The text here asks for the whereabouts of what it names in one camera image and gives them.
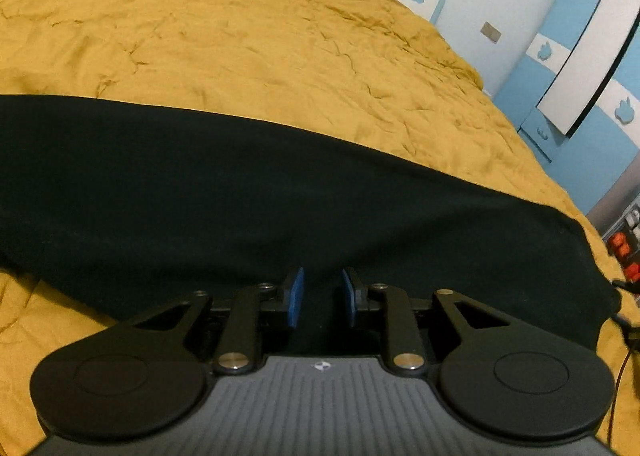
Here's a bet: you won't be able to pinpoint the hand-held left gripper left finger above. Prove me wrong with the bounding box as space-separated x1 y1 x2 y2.
130 267 306 377

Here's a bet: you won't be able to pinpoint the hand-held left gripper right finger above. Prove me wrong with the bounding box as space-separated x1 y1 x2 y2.
341 268 517 377

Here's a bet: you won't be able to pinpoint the blue and white wardrobe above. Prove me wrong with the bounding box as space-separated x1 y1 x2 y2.
492 0 640 219

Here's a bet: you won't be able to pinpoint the shelf with orange boxes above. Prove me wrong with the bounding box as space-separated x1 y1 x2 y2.
599 200 640 287

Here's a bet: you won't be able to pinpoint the thin dark cable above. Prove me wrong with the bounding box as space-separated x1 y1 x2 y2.
605 280 640 439

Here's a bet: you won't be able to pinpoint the black pants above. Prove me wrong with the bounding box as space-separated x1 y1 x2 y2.
0 94 621 362

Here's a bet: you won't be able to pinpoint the mustard yellow bedsheet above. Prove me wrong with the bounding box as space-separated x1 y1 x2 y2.
0 0 635 443

